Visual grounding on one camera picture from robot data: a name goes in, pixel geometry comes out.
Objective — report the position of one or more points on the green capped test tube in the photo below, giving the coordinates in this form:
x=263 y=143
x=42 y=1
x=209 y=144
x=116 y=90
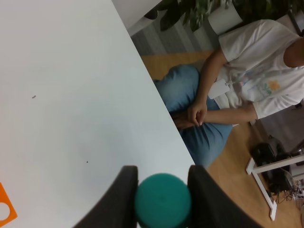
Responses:
x=163 y=201

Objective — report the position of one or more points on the white table leg frame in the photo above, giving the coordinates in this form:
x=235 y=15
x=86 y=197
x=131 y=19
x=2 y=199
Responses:
x=256 y=172

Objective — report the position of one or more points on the black equipment on floor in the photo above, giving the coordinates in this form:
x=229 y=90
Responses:
x=283 y=184

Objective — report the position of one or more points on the orange test tube rack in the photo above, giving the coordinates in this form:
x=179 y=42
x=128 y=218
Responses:
x=7 y=211

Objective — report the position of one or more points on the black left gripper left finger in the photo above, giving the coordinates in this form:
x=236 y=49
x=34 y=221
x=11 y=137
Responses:
x=116 y=208

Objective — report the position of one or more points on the green leafy plant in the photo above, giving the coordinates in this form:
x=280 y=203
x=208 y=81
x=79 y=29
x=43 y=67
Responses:
x=195 y=12

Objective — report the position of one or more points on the white plant pot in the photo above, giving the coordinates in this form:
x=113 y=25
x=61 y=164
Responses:
x=221 y=20

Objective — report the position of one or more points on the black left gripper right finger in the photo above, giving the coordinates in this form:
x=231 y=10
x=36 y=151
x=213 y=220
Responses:
x=211 y=207

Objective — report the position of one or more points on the seated person white shirt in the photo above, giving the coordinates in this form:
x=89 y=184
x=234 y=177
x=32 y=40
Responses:
x=257 y=71

